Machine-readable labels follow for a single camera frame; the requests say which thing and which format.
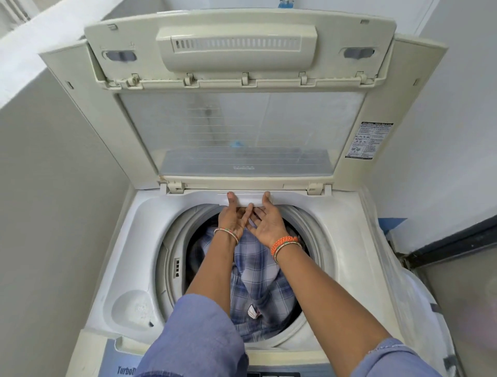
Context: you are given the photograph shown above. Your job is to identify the person's left hand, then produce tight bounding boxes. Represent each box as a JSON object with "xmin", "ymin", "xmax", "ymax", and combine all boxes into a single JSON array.
[{"xmin": 216, "ymin": 191, "xmax": 255, "ymax": 243}]

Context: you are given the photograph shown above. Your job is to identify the person's right hand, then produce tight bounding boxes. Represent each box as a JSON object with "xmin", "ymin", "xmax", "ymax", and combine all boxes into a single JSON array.
[{"xmin": 245, "ymin": 191, "xmax": 291, "ymax": 249}]

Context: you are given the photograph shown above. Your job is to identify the blue plaid shirt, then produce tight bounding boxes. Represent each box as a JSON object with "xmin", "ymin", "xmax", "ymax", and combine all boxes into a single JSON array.
[{"xmin": 190, "ymin": 217, "xmax": 311, "ymax": 342}]

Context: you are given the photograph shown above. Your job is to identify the white blue washing machine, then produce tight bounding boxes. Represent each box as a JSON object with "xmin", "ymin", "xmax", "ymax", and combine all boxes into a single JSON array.
[{"xmin": 66, "ymin": 7, "xmax": 459, "ymax": 377}]

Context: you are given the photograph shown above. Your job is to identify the white round laundry hamper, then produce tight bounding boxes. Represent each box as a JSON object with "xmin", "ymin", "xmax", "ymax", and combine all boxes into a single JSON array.
[{"xmin": 403, "ymin": 268, "xmax": 463, "ymax": 377}]

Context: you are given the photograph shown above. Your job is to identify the person's left forearm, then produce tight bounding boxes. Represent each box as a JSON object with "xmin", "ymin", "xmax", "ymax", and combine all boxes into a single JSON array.
[{"xmin": 185, "ymin": 232, "xmax": 238, "ymax": 316}]

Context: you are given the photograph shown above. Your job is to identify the person's right forearm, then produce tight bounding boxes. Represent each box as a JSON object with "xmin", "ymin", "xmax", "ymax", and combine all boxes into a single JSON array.
[{"xmin": 276, "ymin": 244, "xmax": 391, "ymax": 366}]

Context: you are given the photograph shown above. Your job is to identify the person's blue tunic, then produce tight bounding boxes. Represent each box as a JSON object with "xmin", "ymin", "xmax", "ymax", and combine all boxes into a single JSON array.
[{"xmin": 136, "ymin": 294, "xmax": 443, "ymax": 377}]

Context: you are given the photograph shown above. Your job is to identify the thin multicolour bangle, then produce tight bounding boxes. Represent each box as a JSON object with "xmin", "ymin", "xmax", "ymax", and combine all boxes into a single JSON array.
[{"xmin": 213, "ymin": 228, "xmax": 240, "ymax": 245}]

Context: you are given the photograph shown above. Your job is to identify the beaded green red bangle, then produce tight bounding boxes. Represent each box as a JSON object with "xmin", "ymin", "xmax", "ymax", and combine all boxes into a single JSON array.
[{"xmin": 273, "ymin": 240, "xmax": 303, "ymax": 264}]

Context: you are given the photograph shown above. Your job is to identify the white drain pipes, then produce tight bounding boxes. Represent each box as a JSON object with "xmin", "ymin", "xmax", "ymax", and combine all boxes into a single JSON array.
[{"xmin": 4, "ymin": 0, "xmax": 31, "ymax": 23}]

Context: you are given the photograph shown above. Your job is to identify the orange thread bracelet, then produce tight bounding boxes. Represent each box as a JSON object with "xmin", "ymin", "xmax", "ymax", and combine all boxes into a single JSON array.
[{"xmin": 270, "ymin": 236, "xmax": 300, "ymax": 255}]

